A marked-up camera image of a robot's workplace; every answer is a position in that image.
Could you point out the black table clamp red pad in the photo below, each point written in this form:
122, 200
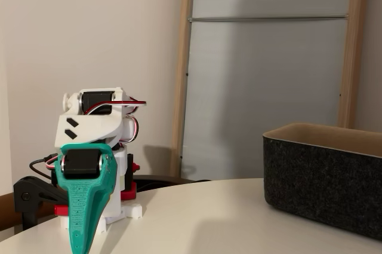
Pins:
30, 191

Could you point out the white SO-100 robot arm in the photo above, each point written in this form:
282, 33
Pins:
89, 128

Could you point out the wooden frame with translucent panel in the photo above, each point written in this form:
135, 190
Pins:
180, 86

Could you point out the dark grey felt basket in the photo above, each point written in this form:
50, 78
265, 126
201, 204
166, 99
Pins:
313, 182

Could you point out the teal gripper black servo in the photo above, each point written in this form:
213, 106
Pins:
80, 162

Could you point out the thin metal rod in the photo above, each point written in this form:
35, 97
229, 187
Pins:
268, 18

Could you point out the black clamp with red knob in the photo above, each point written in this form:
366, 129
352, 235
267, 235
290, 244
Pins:
130, 164

